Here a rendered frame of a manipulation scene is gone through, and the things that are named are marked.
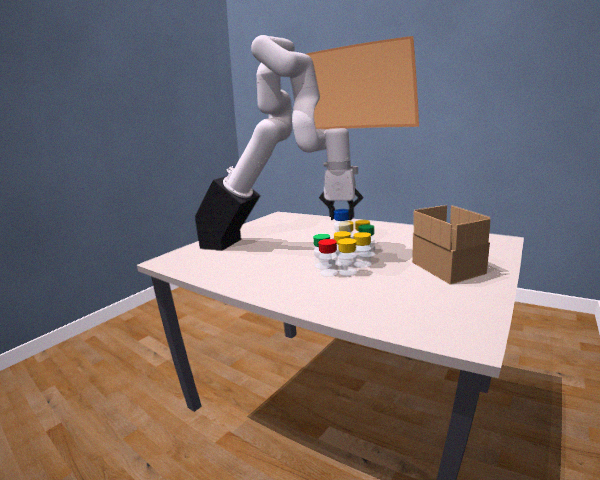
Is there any green bottle cap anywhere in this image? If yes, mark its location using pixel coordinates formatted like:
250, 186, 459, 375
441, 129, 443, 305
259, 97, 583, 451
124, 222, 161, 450
313, 234, 330, 269
359, 224, 375, 257

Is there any open brown cardboard box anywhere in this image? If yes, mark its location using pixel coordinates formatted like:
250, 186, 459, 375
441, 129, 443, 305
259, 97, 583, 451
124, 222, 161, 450
412, 205, 490, 285

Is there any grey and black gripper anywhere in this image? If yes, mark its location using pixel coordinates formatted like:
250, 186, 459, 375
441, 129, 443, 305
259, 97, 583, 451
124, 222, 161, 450
319, 168, 363, 221

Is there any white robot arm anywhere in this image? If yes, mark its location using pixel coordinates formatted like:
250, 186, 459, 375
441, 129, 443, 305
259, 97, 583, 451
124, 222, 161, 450
223, 35, 358, 198

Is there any red-capped bottle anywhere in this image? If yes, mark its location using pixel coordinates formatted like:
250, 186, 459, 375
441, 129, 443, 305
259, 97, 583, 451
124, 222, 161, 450
319, 239, 338, 277

